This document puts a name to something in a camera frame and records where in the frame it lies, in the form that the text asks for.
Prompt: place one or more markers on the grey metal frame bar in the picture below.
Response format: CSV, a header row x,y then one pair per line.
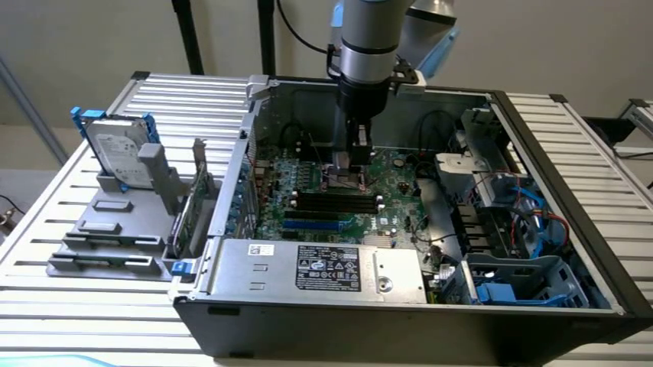
x,y
31,111

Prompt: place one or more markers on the light blue sheet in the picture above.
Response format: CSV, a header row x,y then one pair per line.
x,y
51,361

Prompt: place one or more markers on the green graphics card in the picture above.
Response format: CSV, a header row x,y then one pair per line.
x,y
191,214

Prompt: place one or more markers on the silver chipset heat sink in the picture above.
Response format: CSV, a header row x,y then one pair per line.
x,y
380,241

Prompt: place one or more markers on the blue expansion slot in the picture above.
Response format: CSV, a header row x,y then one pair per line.
x,y
312,225

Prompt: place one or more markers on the CPU socket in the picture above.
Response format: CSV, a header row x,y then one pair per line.
x,y
348,183

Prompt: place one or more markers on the black RAM slot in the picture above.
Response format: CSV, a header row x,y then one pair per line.
x,y
337,204
337,209
337,194
337,199

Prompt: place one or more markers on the aluminium side table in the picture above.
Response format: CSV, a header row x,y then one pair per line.
x,y
637,114

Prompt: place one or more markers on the grey parts rack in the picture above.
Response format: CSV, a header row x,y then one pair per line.
x,y
118,229

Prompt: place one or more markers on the blue case latch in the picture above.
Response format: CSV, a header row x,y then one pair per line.
x,y
182,267

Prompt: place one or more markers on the grey-blue plastic drive cage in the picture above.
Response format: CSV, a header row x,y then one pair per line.
x,y
541,275

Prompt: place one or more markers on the black expansion slot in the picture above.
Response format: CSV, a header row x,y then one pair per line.
x,y
312,215

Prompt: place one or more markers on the black stand pole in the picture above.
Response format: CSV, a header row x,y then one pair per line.
x,y
190,34
266,34

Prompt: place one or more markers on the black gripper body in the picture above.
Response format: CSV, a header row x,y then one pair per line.
x,y
364,97

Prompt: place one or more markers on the black open PC case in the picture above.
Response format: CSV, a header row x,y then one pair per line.
x,y
357,336

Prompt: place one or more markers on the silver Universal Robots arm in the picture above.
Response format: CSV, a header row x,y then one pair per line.
x,y
368,34

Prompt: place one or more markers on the grey square CPU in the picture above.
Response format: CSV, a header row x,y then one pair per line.
x,y
342,164

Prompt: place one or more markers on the hard disk with blue caddy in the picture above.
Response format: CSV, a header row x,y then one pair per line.
x,y
119,153

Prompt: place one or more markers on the metal disk bay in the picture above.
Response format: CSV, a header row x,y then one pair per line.
x,y
474,153

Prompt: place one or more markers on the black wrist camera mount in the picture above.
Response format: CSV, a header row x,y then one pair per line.
x,y
408,74

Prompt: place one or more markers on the green motherboard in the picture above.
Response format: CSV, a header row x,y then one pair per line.
x,y
393,214

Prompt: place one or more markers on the silver power supply unit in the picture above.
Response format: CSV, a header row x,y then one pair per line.
x,y
286,275

